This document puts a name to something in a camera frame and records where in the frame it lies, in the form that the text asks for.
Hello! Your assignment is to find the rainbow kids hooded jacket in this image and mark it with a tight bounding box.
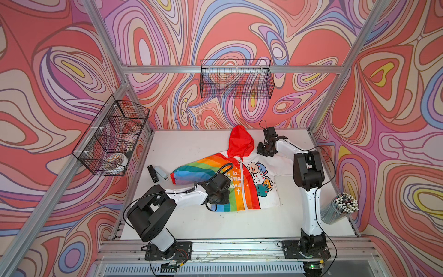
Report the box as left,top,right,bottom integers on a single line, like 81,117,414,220
170,125,293,212

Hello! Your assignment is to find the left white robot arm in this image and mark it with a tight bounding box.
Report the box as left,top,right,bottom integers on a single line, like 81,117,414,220
123,173,231,254

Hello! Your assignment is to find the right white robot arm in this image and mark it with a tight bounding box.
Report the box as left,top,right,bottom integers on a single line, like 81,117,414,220
257,127,327,256

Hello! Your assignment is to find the black stapler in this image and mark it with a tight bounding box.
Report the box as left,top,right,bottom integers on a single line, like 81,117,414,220
147,165,159,183

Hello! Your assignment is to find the clear cup of pencils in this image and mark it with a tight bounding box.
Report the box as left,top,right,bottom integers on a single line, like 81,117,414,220
321,192,359,225

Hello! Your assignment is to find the round tin in basket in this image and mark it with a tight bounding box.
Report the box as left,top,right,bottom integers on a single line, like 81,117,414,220
103,153,128,171

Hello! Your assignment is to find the black wire basket back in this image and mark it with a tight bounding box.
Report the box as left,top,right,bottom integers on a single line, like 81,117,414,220
200,58,275,99

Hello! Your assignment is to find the black wire basket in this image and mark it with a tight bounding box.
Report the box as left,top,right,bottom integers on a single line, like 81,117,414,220
72,96,150,177
200,58,275,99

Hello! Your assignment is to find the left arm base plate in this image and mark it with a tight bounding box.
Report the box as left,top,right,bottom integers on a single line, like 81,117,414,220
140,241,193,262

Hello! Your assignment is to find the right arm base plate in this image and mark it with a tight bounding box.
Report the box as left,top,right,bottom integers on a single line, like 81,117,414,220
277,239,331,260

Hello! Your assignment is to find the aluminium cage frame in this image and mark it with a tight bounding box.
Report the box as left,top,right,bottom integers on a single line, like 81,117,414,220
0,0,443,277

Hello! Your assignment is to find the black wire basket left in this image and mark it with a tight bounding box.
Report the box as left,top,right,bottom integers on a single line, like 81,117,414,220
72,96,150,177

